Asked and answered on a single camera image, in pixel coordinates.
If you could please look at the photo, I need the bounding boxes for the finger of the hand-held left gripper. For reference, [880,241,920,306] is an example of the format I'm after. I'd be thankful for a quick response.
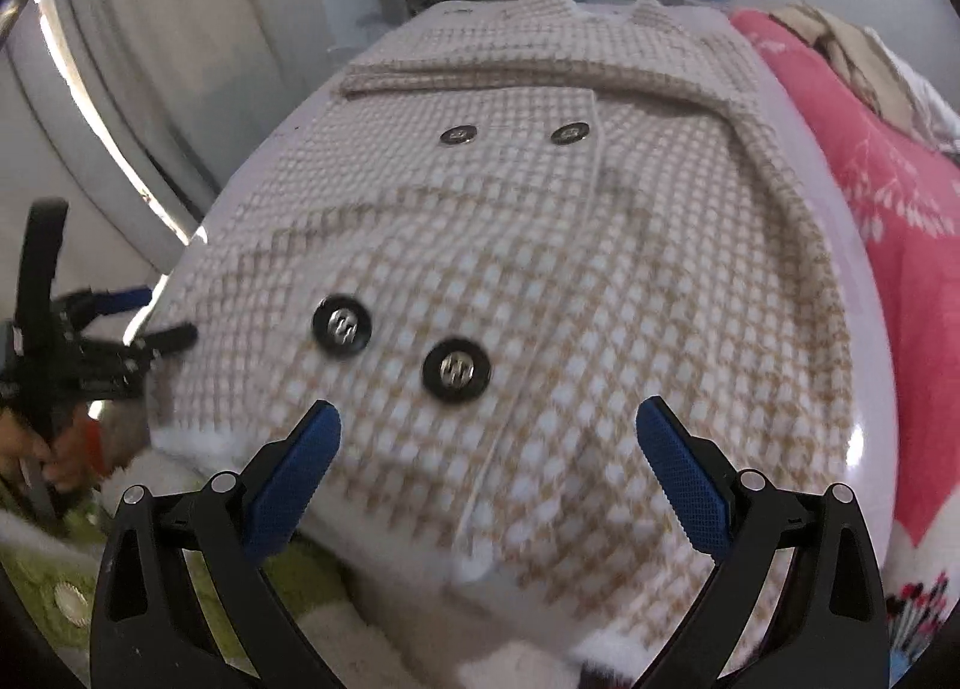
[67,286,156,321]
[120,323,200,364]

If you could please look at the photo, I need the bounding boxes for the green cloth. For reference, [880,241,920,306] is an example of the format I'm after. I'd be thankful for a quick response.
[0,490,361,664]

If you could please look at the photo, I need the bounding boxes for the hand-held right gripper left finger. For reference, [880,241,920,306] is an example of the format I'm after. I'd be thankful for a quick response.
[88,400,342,689]

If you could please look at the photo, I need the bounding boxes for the beige white checked coat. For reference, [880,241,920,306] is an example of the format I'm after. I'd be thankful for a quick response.
[146,0,860,667]

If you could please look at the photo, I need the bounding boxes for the white fluffy blanket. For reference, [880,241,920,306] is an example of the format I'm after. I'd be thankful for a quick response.
[0,509,586,689]

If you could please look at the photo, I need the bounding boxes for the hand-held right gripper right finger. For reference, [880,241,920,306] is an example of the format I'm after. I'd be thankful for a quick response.
[636,396,893,689]

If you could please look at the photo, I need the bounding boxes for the white curtain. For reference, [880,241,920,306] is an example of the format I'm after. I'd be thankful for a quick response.
[0,0,376,262]

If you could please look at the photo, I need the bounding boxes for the beige clothing pile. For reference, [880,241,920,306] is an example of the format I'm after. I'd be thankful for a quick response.
[772,2,923,127]

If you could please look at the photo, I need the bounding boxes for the pink floral blanket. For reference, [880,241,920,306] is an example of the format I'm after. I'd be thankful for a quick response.
[727,10,960,660]

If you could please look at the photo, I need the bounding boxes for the person's left hand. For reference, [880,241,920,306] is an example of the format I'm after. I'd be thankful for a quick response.
[0,405,102,496]

